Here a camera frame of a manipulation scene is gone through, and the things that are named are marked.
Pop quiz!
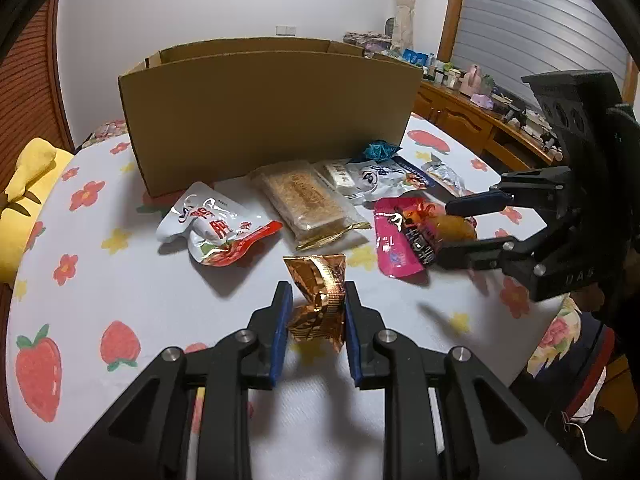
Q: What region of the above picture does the white long snack bar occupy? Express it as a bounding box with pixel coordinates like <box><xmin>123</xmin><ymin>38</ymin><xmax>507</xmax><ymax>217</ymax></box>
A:
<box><xmin>319</xmin><ymin>160</ymin><xmax>360</xmax><ymax>196</ymax></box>

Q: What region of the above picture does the silver foil snack packet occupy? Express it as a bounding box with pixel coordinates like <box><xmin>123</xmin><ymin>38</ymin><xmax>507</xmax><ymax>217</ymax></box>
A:
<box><xmin>421</xmin><ymin>155</ymin><xmax>470</xmax><ymax>197</ymax></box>

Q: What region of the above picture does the pink snack packet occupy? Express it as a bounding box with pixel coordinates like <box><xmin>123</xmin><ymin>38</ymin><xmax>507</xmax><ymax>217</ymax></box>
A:
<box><xmin>373</xmin><ymin>196</ymin><xmax>477</xmax><ymax>278</ymax></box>

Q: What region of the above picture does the beige curtain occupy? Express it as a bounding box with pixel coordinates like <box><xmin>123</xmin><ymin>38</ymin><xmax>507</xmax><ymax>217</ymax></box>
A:
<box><xmin>392</xmin><ymin>0</ymin><xmax>416</xmax><ymax>51</ymax></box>

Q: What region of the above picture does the gold foil snack packet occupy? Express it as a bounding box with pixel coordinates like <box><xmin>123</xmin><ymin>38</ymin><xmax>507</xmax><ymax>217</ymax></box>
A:
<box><xmin>283</xmin><ymin>254</ymin><xmax>346</xmax><ymax>353</ymax></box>

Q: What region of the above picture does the teal foil candy wrapper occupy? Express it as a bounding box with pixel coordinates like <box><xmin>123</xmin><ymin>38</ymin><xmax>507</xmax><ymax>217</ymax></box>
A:
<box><xmin>361</xmin><ymin>140</ymin><xmax>400</xmax><ymax>162</ymax></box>

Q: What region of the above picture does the folded clothes pile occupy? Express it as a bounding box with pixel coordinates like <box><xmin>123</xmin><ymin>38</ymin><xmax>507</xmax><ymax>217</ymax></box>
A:
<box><xmin>343</xmin><ymin>32</ymin><xmax>392</xmax><ymax>53</ymax></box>

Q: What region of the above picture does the white blue snack packet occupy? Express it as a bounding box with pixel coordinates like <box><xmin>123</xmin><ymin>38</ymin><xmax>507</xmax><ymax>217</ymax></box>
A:
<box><xmin>345</xmin><ymin>156</ymin><xmax>436</xmax><ymax>205</ymax></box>

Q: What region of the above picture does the brown louvered wardrobe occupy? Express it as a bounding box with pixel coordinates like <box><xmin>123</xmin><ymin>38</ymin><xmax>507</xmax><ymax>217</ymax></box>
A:
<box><xmin>0</xmin><ymin>0</ymin><xmax>75</xmax><ymax>186</ymax></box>

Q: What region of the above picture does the yellow Pikachu plush toy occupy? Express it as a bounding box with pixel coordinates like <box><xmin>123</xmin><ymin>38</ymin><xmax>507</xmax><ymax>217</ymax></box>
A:
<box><xmin>0</xmin><ymin>138</ymin><xmax>74</xmax><ymax>287</ymax></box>

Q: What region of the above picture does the clear wrapped biscuit pack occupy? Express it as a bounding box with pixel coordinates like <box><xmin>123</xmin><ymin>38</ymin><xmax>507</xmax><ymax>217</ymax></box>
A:
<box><xmin>250</xmin><ymin>160</ymin><xmax>372</xmax><ymax>252</ymax></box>

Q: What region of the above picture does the pink water bottle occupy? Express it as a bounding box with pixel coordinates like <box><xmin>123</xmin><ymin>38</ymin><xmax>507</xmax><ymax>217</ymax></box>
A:
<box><xmin>459</xmin><ymin>64</ymin><xmax>482</xmax><ymax>98</ymax></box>

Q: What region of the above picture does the blue box on sideboard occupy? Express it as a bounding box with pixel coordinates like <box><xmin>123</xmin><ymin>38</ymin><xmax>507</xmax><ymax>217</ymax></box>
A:
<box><xmin>402</xmin><ymin>48</ymin><xmax>430</xmax><ymax>67</ymax></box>

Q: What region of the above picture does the grey window blind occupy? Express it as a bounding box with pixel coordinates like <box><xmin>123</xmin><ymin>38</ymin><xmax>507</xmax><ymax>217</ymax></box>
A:
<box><xmin>451</xmin><ymin>0</ymin><xmax>628</xmax><ymax>106</ymax></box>

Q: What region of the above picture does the strawberry print table cloth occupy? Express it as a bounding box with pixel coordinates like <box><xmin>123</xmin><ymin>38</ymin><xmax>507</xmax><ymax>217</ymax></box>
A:
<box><xmin>6</xmin><ymin>136</ymin><xmax>563</xmax><ymax>479</ymax></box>

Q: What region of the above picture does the white red snack pouch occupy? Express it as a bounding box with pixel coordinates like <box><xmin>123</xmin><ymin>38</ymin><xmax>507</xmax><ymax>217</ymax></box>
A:
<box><xmin>156</xmin><ymin>182</ymin><xmax>283</xmax><ymax>268</ymax></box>

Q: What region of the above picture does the floral bed quilt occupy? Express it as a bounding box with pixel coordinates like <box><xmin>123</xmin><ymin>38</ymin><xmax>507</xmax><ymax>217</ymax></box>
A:
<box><xmin>518</xmin><ymin>296</ymin><xmax>614</xmax><ymax>422</ymax></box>

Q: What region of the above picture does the brown cardboard box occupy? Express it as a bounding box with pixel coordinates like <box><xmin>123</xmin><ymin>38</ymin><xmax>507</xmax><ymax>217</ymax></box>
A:
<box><xmin>118</xmin><ymin>37</ymin><xmax>422</xmax><ymax>197</ymax></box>

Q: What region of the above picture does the wooden sideboard cabinet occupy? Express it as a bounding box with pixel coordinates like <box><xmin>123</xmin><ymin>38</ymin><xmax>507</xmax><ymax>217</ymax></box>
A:
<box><xmin>413</xmin><ymin>80</ymin><xmax>559</xmax><ymax>171</ymax></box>

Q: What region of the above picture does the white wall switch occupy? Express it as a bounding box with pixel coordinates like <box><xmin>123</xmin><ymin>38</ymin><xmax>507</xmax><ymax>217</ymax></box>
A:
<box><xmin>276</xmin><ymin>25</ymin><xmax>296</xmax><ymax>37</ymax></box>

